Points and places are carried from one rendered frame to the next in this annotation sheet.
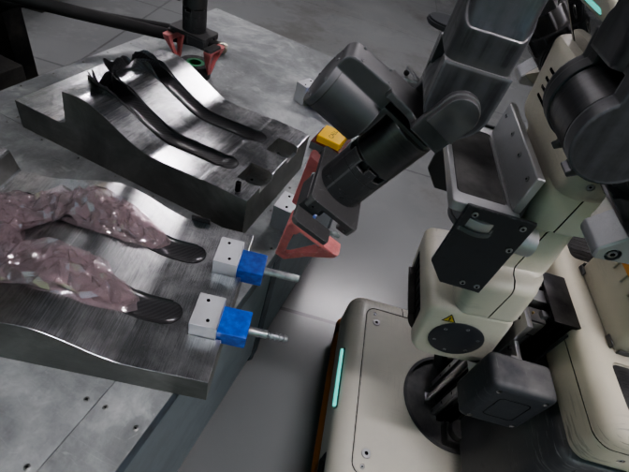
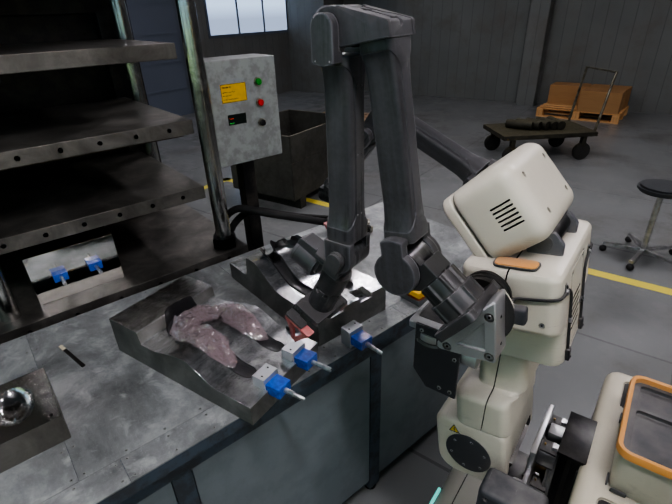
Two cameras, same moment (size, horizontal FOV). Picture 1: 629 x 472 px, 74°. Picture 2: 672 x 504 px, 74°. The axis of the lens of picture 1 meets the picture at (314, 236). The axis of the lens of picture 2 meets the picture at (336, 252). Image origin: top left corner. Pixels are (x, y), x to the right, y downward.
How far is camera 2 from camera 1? 0.63 m
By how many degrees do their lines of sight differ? 36
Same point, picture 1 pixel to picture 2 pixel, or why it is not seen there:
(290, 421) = not seen: outside the picture
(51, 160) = (237, 295)
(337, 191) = (311, 302)
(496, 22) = (336, 224)
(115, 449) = (201, 434)
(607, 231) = not seen: hidden behind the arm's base
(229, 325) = (273, 383)
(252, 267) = (303, 357)
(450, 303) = (453, 414)
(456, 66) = (328, 241)
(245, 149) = not seen: hidden behind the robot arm
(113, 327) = (220, 372)
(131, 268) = (240, 347)
